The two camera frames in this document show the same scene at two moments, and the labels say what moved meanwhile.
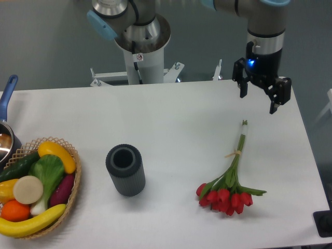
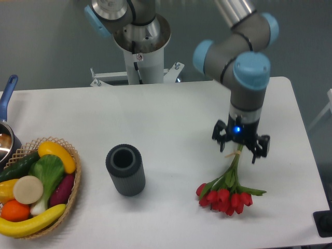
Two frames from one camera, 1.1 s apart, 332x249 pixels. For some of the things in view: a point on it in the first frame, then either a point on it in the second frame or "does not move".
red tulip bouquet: (223, 194) does not move
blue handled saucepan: (9, 146) does not move
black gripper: (262, 69) -> (241, 133)
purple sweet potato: (60, 195) does not move
